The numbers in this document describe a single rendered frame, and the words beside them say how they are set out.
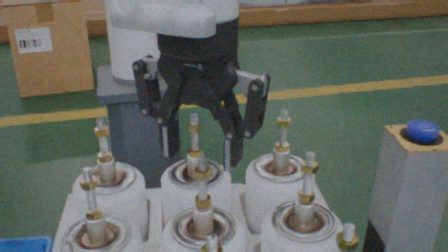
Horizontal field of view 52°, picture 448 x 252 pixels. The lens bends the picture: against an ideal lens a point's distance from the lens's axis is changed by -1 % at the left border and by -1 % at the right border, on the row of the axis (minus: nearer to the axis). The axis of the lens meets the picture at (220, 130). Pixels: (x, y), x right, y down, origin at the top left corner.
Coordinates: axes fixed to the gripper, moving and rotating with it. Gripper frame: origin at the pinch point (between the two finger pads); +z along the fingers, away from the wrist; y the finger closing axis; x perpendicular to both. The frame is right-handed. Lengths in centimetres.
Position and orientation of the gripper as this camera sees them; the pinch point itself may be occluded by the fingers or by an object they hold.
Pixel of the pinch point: (200, 150)
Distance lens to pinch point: 48.0
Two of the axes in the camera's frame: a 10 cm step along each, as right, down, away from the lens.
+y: -9.1, -2.0, 3.7
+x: -4.2, 4.2, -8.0
